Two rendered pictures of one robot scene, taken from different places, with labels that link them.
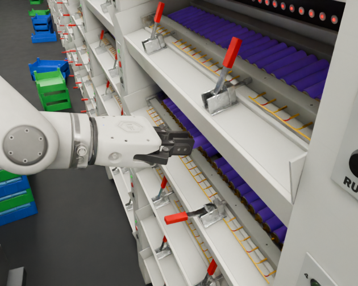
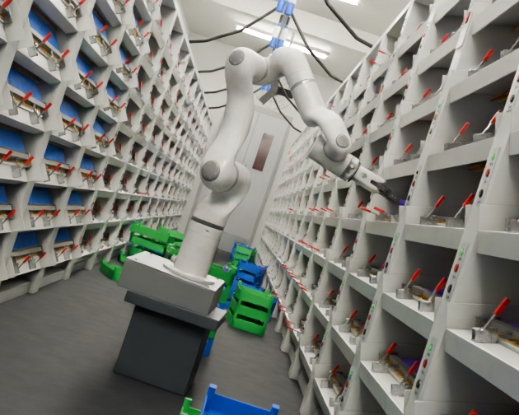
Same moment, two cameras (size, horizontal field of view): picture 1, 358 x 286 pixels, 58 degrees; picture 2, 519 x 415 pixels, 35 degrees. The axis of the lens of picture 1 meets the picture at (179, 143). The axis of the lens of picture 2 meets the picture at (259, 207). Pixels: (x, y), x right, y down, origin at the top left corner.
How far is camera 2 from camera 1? 2.31 m
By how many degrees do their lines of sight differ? 38
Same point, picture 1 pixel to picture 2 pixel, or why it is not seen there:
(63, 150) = (345, 161)
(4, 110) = (342, 128)
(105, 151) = (361, 170)
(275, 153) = not seen: hidden behind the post
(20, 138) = (342, 137)
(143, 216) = (336, 321)
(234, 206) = not seen: hidden behind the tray
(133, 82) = (377, 200)
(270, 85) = not seen: hidden behind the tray
